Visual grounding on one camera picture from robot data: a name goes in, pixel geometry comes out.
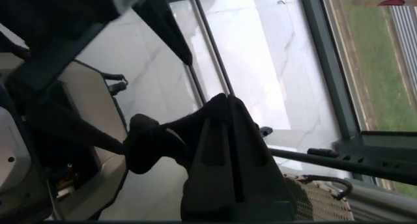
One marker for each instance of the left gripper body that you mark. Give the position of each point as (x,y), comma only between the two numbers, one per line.
(65,9)

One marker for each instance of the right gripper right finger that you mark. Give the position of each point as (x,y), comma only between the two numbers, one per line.
(260,185)

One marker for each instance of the white laundry basket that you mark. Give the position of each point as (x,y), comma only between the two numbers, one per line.
(319,201)

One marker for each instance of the window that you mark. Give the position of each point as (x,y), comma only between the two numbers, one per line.
(329,71)

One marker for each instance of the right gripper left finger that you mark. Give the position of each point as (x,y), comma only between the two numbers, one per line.
(211,185)

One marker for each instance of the black clothes rack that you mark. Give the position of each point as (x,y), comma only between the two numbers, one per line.
(358,163)

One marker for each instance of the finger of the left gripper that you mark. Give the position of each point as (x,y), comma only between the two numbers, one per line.
(65,128)
(166,25)

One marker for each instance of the black garment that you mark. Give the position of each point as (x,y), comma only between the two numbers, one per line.
(146,142)

